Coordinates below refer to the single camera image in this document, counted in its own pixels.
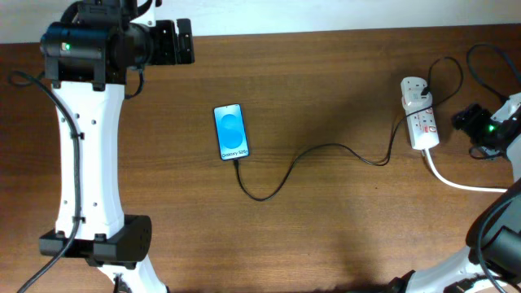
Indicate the white USB charger plug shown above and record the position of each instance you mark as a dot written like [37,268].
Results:
[413,98]

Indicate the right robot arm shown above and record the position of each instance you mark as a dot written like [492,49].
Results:
[491,257]

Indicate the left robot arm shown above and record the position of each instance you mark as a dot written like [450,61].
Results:
[88,54]

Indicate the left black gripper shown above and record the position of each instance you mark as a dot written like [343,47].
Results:
[171,54]

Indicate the white power strip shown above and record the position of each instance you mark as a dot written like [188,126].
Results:
[423,132]

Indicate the blue Samsung Galaxy smartphone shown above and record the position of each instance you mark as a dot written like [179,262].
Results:
[231,133]

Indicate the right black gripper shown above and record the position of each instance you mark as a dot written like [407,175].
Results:
[472,120]

